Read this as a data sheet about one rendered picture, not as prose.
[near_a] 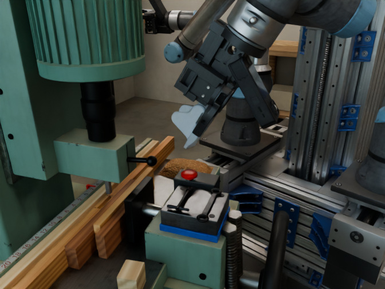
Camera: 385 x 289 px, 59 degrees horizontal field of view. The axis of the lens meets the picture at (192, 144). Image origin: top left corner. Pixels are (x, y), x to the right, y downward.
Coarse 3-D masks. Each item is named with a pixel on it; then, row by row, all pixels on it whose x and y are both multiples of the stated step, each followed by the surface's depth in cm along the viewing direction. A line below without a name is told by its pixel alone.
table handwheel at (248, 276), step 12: (276, 216) 62; (288, 216) 64; (276, 228) 58; (276, 240) 56; (276, 252) 54; (276, 264) 53; (252, 276) 65; (264, 276) 53; (276, 276) 52; (252, 288) 64; (264, 288) 52; (276, 288) 52
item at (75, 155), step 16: (80, 128) 68; (64, 144) 63; (80, 144) 62; (96, 144) 61; (112, 144) 61; (128, 144) 63; (64, 160) 64; (80, 160) 63; (96, 160) 62; (112, 160) 60; (96, 176) 63; (112, 176) 62
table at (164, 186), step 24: (216, 168) 89; (168, 192) 78; (144, 240) 63; (96, 264) 57; (120, 264) 57; (48, 288) 53; (72, 288) 53; (96, 288) 53; (144, 288) 53; (168, 288) 57; (192, 288) 57
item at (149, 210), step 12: (144, 180) 64; (132, 192) 61; (144, 192) 63; (132, 204) 59; (144, 204) 63; (132, 216) 59; (144, 216) 64; (132, 228) 60; (144, 228) 65; (132, 240) 62
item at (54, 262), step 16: (160, 144) 93; (160, 160) 90; (128, 176) 77; (80, 224) 61; (64, 240) 57; (48, 256) 54; (64, 256) 56; (32, 272) 51; (48, 272) 52; (16, 288) 48; (32, 288) 49
